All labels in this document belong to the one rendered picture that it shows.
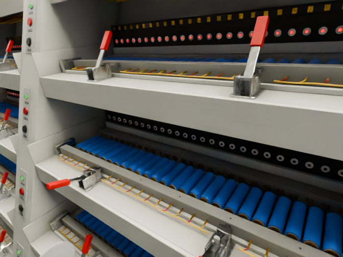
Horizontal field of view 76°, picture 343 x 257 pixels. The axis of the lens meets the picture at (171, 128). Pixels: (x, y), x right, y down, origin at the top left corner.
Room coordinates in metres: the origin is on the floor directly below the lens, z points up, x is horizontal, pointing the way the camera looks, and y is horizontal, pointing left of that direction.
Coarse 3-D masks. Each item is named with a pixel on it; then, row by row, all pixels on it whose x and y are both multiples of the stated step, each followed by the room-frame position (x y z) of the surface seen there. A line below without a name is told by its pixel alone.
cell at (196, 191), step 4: (208, 172) 0.38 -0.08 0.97; (204, 176) 0.37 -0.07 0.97; (208, 176) 0.37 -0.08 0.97; (212, 176) 0.37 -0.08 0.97; (200, 180) 0.37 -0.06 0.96; (204, 180) 0.36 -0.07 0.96; (208, 180) 0.36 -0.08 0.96; (212, 180) 0.37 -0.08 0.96; (200, 184) 0.35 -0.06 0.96; (204, 184) 0.35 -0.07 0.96; (208, 184) 0.36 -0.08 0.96; (196, 188) 0.34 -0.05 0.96; (200, 188) 0.34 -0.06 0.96; (204, 188) 0.35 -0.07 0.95; (192, 192) 0.33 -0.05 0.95; (196, 192) 0.33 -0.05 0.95; (200, 192) 0.34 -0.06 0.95; (196, 196) 0.33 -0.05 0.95; (200, 196) 0.34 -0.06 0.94
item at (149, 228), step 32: (96, 128) 0.61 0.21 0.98; (128, 128) 0.55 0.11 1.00; (32, 160) 0.48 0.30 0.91; (256, 160) 0.38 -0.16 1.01; (64, 192) 0.43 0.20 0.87; (96, 192) 0.38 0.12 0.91; (128, 192) 0.37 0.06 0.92; (128, 224) 0.31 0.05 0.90; (160, 224) 0.30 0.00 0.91; (160, 256) 0.29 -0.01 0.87; (192, 256) 0.25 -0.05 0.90
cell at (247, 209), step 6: (252, 192) 0.33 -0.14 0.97; (258, 192) 0.33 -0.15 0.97; (246, 198) 0.32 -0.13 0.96; (252, 198) 0.31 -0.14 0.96; (258, 198) 0.32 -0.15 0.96; (246, 204) 0.30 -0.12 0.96; (252, 204) 0.30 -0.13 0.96; (240, 210) 0.30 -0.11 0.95; (246, 210) 0.29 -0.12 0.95; (252, 210) 0.30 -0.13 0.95; (246, 216) 0.29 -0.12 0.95
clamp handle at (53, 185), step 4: (84, 172) 0.39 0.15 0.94; (80, 176) 0.39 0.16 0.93; (84, 176) 0.39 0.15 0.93; (60, 180) 0.36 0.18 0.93; (64, 180) 0.36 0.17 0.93; (68, 180) 0.36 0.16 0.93; (72, 180) 0.37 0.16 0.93; (76, 180) 0.37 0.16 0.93; (80, 180) 0.38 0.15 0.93; (48, 184) 0.34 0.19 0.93; (52, 184) 0.34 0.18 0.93; (56, 184) 0.34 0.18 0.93; (60, 184) 0.35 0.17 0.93; (64, 184) 0.35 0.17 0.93; (68, 184) 0.36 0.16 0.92; (48, 188) 0.33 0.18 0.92; (52, 188) 0.34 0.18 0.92
